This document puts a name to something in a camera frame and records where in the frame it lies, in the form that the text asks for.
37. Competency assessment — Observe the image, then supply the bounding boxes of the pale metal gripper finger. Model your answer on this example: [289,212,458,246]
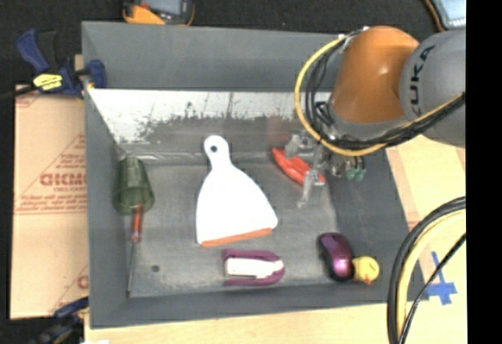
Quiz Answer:
[296,171,315,209]
[312,176,327,205]

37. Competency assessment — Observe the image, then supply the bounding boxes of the red-orange pliers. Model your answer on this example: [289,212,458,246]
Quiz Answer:
[271,146,326,186]

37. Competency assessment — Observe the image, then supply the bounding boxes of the purple computer mouse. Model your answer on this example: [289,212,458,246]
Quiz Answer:
[318,232,356,283]

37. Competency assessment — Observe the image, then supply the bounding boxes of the white scraper with orange edge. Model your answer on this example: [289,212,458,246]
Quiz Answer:
[195,134,280,249]

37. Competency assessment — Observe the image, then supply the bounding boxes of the yellow rubber duck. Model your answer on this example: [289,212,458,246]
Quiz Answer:
[351,255,381,285]

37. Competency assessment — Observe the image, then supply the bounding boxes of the purple and white stapler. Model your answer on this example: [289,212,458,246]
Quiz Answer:
[220,248,286,288]

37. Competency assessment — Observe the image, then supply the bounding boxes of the grey metal bin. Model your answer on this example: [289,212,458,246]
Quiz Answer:
[81,20,427,328]

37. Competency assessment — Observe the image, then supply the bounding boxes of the green translucent cup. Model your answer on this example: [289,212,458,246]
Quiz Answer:
[112,155,155,215]

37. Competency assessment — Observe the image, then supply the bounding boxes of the brown cardboard board red print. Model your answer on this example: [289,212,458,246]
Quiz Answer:
[9,83,89,320]

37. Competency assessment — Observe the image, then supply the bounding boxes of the red handled screwdriver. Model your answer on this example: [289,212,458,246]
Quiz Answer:
[125,203,144,294]

